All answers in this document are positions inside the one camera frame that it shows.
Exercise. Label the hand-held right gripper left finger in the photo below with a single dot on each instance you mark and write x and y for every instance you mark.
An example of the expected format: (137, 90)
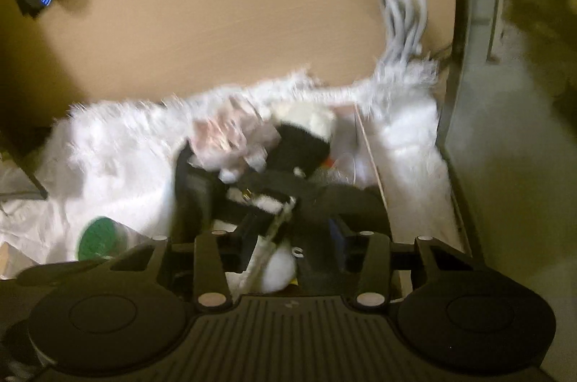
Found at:
(247, 242)

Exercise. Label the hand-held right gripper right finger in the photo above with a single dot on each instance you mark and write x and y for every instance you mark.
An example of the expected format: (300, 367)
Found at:
(337, 237)

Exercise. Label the pink rose black hair bow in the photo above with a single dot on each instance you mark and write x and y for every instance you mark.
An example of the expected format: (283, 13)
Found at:
(225, 134)

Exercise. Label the cardboard box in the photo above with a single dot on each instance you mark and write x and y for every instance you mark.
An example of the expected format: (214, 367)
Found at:
(372, 165)

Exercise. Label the black white fluffy hair accessory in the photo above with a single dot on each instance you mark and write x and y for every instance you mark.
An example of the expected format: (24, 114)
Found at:
(302, 143)

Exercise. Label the green capped plastic bottle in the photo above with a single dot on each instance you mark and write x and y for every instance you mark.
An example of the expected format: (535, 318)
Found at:
(97, 240)

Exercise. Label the white furry mat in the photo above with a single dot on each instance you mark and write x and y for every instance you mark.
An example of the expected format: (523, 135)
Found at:
(112, 152)

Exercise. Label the white plastic bag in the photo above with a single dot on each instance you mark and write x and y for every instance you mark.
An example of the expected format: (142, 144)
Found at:
(27, 224)

